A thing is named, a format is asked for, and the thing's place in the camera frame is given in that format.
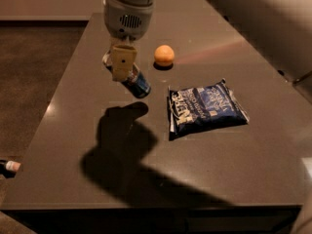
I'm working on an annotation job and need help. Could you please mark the blue chip bag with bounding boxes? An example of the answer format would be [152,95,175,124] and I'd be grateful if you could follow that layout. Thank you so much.
[168,79,250,139]

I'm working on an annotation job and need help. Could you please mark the orange fruit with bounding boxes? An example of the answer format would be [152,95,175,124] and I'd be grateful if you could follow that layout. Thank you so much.
[154,45,175,66]

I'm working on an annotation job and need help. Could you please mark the dark bottle with light cap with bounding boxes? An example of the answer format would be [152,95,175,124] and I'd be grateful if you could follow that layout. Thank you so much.
[0,160,20,178]

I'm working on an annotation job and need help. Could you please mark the blue silver redbull can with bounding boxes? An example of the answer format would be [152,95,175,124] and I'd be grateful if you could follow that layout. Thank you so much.
[102,51,151,98]

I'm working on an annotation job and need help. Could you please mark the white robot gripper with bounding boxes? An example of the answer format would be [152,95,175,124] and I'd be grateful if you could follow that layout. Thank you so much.
[103,0,154,82]

